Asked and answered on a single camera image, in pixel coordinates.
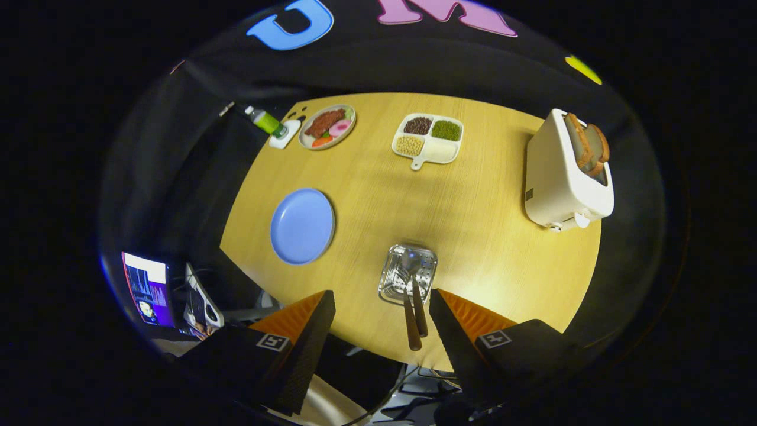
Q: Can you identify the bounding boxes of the green plastic bottle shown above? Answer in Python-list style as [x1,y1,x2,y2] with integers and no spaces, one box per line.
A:
[245,106,289,139]

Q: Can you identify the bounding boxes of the brown meat piece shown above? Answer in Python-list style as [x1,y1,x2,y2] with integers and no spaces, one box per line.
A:
[304,109,346,139]

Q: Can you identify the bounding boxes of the white toaster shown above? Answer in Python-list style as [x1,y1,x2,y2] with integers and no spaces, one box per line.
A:
[524,109,614,232]

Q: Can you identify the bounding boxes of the metal spoon with dark handle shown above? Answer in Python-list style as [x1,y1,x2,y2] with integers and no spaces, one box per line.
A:
[401,248,429,338]

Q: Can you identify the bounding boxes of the perforated metal tray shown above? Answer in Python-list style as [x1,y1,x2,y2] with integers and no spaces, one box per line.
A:
[378,243,438,306]

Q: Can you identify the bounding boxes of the toast bread slice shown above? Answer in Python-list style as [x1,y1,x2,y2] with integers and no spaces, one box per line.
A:
[588,123,610,178]
[564,113,594,169]

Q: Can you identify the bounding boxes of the small white coaster tray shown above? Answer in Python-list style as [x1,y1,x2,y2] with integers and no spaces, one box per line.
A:
[269,120,302,149]

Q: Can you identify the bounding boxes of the white divided dish with beans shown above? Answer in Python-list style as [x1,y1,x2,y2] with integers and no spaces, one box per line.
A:
[392,113,464,171]

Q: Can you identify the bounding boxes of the metal fork with wooden handle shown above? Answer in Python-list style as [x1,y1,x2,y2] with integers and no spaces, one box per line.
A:
[390,269,423,352]

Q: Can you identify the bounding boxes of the blue plate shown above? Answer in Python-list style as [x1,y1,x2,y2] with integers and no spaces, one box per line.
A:
[270,188,335,265]

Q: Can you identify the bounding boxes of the white stand frame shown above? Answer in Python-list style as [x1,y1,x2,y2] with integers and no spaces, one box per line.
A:
[185,263,225,330]

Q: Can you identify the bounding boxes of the computer monitor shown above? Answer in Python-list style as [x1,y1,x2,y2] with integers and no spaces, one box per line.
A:
[122,252,176,327]

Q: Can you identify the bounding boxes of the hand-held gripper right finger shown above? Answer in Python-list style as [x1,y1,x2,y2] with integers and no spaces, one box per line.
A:
[429,289,583,415]

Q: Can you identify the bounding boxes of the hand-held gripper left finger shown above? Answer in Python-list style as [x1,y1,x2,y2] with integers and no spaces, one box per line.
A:
[177,290,336,416]

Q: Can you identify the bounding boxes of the white plate with food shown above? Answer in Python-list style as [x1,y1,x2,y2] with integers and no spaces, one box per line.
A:
[299,105,357,150]

